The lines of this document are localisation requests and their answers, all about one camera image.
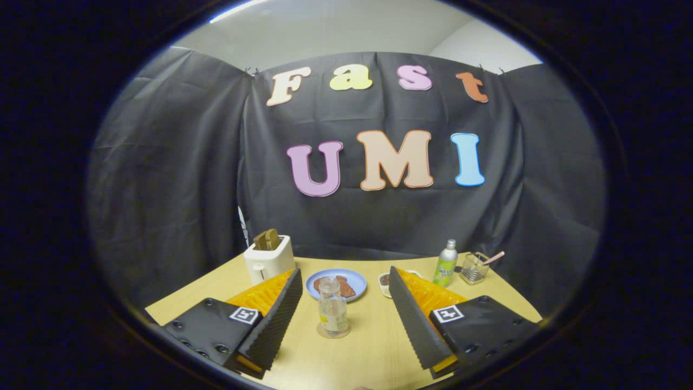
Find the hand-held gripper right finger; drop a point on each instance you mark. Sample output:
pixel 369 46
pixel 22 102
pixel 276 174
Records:
pixel 414 319

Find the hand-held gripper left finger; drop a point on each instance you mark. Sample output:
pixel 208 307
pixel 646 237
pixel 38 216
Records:
pixel 281 319

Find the clear juice bottle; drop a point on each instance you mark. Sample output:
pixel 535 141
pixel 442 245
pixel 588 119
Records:
pixel 332 311

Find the clear round coaster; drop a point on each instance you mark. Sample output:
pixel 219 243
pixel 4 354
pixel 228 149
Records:
pixel 333 334

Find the clear glass cup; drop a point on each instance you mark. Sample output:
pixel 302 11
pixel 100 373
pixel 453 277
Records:
pixel 473 272

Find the green bottle silver cap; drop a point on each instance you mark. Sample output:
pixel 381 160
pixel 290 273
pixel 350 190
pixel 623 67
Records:
pixel 445 268

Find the small white dish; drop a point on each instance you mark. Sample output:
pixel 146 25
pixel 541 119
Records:
pixel 385 281

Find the wooden table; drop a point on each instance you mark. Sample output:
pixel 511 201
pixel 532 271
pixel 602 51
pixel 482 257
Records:
pixel 368 346

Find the white toaster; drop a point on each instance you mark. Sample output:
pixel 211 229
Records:
pixel 268 262

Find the blue plate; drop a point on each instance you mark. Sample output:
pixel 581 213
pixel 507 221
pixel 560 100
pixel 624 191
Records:
pixel 357 281

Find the brown toast slice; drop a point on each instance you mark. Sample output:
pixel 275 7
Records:
pixel 267 239

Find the pink spoon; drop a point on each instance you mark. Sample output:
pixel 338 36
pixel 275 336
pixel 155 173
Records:
pixel 494 258

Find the black backdrop cloth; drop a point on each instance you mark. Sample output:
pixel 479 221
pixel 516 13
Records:
pixel 216 189

